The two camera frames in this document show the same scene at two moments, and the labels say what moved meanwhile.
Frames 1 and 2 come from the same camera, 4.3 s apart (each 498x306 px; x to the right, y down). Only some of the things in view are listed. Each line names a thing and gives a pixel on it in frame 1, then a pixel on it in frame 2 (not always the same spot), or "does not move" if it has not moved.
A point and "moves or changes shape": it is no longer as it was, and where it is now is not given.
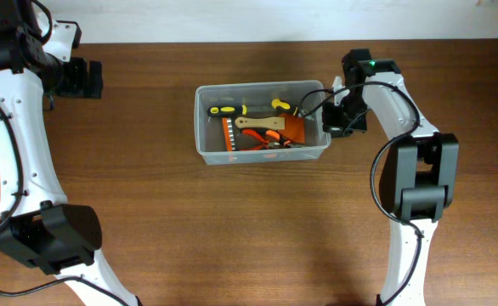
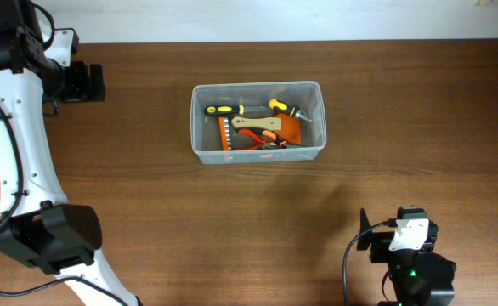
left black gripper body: [92, 79] does not move
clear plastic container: [260, 121] does not move
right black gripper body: [331, 117] → [379, 248]
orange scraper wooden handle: [274, 122] moves or changes shape
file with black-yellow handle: [241, 110] does not move
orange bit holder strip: [228, 128] moves or changes shape
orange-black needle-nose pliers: [270, 137] moves or changes shape
